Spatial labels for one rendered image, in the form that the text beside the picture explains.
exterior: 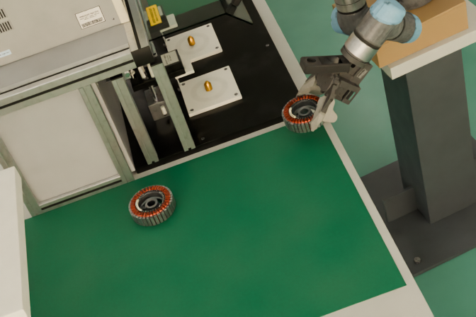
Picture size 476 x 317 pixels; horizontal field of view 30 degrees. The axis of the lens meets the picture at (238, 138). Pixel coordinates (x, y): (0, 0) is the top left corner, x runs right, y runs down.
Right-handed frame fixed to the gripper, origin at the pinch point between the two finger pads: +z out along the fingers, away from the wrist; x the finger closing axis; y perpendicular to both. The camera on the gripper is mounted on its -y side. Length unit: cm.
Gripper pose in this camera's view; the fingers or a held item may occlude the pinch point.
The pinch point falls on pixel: (302, 113)
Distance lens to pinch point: 220.8
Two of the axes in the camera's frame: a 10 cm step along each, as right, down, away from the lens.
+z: -5.3, 7.4, 4.1
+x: -2.3, -6.0, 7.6
